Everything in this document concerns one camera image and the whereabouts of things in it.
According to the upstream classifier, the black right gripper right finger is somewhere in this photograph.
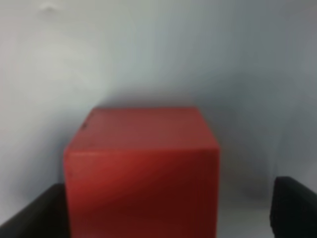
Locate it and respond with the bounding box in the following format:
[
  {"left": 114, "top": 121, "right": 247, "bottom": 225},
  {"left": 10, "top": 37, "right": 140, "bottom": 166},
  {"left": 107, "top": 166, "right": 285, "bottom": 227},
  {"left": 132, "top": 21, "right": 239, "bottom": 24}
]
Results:
[{"left": 269, "top": 177, "right": 317, "bottom": 238}]

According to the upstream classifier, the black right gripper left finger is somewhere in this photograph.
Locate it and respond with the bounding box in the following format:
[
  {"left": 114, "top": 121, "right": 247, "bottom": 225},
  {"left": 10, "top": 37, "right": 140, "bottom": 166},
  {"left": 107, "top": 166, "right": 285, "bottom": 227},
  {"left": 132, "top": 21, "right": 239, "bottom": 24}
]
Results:
[{"left": 0, "top": 183, "right": 69, "bottom": 238}]

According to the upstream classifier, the red block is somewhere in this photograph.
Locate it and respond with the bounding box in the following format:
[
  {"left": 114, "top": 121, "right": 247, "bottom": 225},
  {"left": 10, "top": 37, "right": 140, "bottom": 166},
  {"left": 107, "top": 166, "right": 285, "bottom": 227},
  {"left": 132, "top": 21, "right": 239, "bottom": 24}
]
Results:
[{"left": 63, "top": 107, "right": 220, "bottom": 238}]

